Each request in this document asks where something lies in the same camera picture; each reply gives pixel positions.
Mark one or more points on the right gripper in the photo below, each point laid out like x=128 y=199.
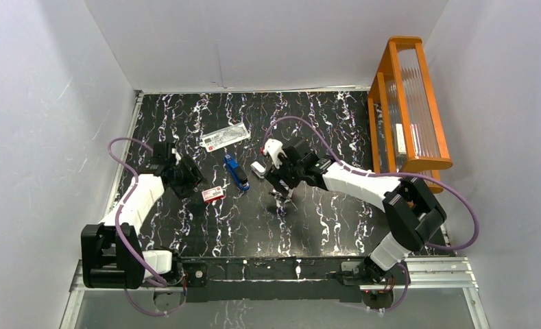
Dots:
x=273 y=177

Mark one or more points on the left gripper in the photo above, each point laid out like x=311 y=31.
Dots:
x=190 y=177

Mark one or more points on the red white staple box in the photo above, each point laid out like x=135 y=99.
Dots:
x=213 y=194

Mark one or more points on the silver staple strips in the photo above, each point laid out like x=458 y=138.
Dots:
x=279 y=197

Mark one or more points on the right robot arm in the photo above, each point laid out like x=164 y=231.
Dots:
x=411 y=209

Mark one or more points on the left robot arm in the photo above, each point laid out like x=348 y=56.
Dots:
x=112 y=256

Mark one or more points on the white plastic package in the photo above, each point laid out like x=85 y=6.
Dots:
x=224 y=137

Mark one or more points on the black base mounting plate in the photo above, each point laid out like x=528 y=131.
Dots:
x=340 y=278

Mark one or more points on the orange wooden rack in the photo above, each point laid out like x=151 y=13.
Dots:
x=406 y=129

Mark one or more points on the aluminium frame rail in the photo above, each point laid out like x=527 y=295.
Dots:
x=428 y=292

